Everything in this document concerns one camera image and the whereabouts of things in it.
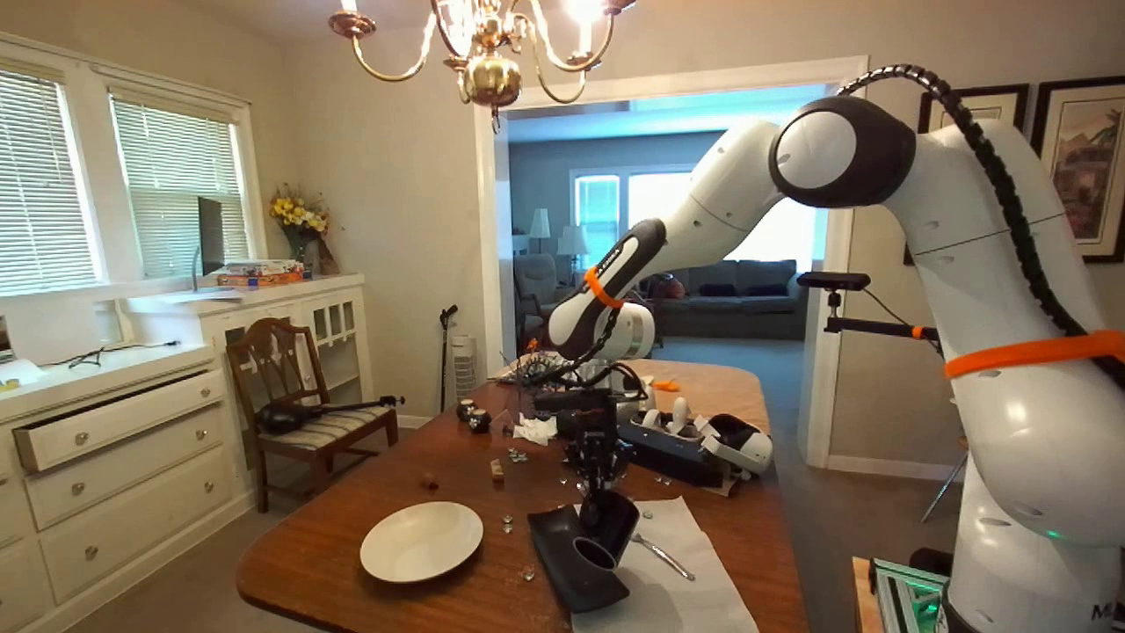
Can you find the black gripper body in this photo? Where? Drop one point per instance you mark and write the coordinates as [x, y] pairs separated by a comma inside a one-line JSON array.
[[590, 433]]

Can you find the black mug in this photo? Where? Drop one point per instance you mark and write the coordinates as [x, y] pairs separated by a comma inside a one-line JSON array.
[[604, 527]]

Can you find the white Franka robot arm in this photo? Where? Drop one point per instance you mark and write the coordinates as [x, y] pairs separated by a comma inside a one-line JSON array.
[[1031, 443]]

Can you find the white crumpled tissue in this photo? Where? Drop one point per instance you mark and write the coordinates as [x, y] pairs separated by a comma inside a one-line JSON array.
[[534, 431]]

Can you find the long black box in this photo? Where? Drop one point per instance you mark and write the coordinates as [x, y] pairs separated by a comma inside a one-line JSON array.
[[673, 453]]

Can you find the dark decorative plant ornament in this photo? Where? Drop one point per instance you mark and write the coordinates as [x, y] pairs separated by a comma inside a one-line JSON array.
[[532, 374]]

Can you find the white VR controller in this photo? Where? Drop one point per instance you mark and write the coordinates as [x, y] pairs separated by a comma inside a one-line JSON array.
[[673, 415]]

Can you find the small tan object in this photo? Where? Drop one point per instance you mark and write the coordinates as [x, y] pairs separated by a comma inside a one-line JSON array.
[[496, 467]]

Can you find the silver metal spoon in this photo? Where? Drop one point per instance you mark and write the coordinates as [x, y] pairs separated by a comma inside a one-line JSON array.
[[665, 555]]

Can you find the small black toy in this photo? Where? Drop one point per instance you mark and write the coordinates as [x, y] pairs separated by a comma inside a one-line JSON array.
[[473, 415]]

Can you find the white VR headset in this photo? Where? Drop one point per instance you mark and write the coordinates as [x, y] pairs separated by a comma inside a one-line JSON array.
[[739, 443]]

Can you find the white paper towel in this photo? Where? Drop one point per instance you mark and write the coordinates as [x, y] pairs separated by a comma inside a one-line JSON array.
[[691, 599]]

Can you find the grey armchair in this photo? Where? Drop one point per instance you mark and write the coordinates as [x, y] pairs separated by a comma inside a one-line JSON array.
[[534, 292]]

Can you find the small brown nut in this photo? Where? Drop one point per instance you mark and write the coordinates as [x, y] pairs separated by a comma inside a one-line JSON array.
[[430, 479]]

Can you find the black walking cane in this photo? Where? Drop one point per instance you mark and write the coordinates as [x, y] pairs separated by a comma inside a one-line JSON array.
[[447, 354]]

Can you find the white round plate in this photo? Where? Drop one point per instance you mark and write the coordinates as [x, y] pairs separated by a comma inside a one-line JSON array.
[[418, 541]]

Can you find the white table lamp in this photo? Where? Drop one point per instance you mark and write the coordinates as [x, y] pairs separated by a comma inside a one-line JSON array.
[[570, 241]]

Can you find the dark grey sofa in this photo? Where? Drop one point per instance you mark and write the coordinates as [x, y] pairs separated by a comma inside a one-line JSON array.
[[748, 284]]

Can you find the white glass-door cabinet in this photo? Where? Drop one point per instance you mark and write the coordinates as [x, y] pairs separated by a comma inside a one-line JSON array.
[[316, 321]]

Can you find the brown wooden chair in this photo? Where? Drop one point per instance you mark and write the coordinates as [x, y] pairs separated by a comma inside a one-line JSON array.
[[274, 370]]

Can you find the yellow flower bouquet vase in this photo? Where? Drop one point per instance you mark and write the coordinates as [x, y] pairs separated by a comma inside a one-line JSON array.
[[298, 214]]

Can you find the brass chandelier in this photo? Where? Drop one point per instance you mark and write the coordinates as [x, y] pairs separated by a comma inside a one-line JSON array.
[[486, 70]]

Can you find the white drawer dresser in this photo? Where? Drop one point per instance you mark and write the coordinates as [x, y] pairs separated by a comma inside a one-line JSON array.
[[117, 492]]

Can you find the white window blind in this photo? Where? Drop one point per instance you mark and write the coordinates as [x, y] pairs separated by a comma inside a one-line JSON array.
[[38, 187], [176, 187]]

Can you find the black framed picture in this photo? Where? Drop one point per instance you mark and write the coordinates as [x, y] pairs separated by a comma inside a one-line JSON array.
[[1085, 163], [989, 104]]

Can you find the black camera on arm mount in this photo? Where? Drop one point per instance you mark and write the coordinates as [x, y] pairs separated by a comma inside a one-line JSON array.
[[835, 279]]

